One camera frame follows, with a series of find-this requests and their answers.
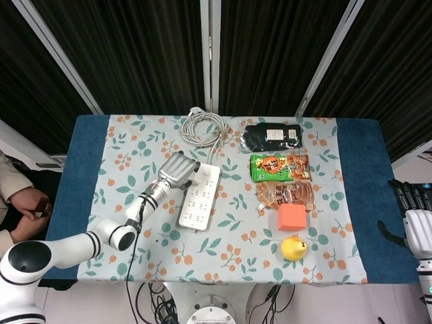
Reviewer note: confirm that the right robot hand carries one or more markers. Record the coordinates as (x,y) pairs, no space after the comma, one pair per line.
(420,229)

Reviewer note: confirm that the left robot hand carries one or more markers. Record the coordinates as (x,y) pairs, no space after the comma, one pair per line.
(176,168)

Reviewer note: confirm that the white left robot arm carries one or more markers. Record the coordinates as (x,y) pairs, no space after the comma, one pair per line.
(67,249)

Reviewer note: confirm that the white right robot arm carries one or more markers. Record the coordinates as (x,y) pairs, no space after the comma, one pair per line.
(426,290)

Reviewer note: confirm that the white eight-outlet power strip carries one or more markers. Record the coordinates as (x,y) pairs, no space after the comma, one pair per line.
(199,206)

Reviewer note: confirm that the blue table cover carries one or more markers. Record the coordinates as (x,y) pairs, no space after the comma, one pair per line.
(364,189)

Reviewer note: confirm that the black gloves in plastic bag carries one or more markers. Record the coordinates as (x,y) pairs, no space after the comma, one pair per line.
(260,138)

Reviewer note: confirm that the green snack bag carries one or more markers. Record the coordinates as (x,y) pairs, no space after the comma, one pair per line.
(270,168)

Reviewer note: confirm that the floral fruit print tablecloth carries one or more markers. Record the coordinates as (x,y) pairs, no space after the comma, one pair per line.
(236,249)

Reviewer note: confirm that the clear bag of buns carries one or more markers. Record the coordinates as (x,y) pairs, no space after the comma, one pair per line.
(280,195)

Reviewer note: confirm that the black curtain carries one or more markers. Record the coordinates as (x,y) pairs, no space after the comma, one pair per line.
(388,74)
(27,87)
(135,54)
(270,54)

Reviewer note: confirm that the orange cube block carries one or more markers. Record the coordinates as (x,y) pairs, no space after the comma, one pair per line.
(292,217)

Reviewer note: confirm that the seated person in beige jacket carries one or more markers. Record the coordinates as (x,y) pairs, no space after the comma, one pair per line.
(13,189)

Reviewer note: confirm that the white frame post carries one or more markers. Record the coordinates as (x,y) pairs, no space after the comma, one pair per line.
(57,57)
(330,57)
(209,57)

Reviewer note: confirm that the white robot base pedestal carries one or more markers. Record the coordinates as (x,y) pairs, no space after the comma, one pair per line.
(211,303)

